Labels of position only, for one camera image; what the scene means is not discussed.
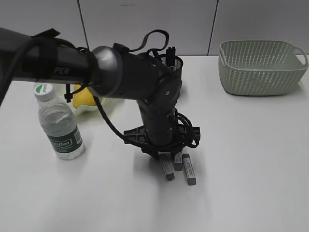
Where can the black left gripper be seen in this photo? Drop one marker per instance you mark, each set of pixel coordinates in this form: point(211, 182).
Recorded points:
point(171, 141)

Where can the black marker pen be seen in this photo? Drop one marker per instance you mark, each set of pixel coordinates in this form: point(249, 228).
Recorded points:
point(170, 56)

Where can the clear water bottle green label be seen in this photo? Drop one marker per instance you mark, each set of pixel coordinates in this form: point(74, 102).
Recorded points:
point(58, 122)

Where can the white grey eraser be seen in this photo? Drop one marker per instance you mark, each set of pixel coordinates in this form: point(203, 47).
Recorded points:
point(167, 168)
point(188, 170)
point(178, 162)

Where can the black mesh pen holder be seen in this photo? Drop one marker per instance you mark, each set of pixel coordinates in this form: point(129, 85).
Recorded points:
point(170, 78)

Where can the yellow mango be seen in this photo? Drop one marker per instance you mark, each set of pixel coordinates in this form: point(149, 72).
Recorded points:
point(84, 97)

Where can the light green plastic basket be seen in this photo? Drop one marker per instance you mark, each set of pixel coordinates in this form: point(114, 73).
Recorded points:
point(260, 67)

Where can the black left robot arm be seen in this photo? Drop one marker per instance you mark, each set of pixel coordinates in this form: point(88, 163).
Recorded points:
point(152, 78)

